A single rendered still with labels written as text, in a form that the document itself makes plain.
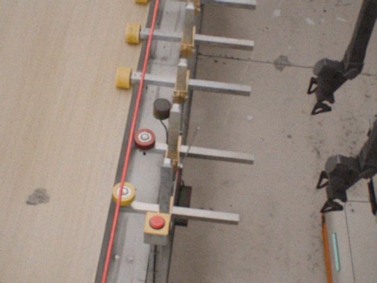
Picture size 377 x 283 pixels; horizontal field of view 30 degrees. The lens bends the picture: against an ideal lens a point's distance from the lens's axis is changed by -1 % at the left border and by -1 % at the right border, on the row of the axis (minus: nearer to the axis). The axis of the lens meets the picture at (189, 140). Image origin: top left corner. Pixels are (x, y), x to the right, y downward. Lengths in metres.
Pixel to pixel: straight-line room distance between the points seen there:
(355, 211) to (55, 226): 1.48
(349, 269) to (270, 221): 0.56
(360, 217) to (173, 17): 1.30
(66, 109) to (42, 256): 0.63
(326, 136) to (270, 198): 0.53
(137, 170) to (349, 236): 1.01
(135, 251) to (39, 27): 1.03
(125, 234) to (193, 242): 0.77
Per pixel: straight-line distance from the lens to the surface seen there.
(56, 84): 2.86
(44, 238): 2.46
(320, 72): 2.58
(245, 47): 2.96
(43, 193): 2.55
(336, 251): 3.26
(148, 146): 2.66
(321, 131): 3.97
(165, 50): 3.37
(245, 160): 2.70
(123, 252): 2.73
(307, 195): 3.70
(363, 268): 3.23
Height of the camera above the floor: 3.01
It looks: 52 degrees down
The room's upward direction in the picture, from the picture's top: 6 degrees clockwise
